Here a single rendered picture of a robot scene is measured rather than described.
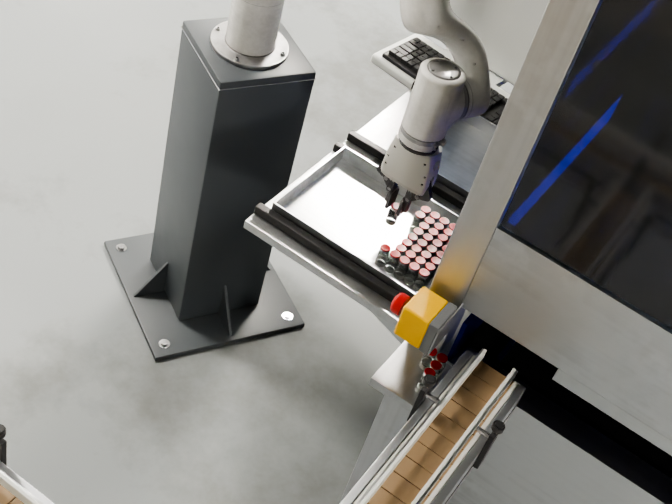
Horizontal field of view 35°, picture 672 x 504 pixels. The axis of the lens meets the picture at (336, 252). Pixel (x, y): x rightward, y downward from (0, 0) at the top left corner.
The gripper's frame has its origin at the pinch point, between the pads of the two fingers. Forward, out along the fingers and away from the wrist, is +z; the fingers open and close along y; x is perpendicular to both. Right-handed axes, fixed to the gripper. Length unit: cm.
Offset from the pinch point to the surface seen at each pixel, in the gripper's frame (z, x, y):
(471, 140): 10.1, -42.8, 2.8
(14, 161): 98, -31, 135
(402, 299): -2.9, 24.4, -15.3
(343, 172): 10.2, -10.2, 17.1
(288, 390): 98, -20, 19
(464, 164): 10.2, -33.8, -0.3
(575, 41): -58, 18, -23
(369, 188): 10.2, -10.2, 10.4
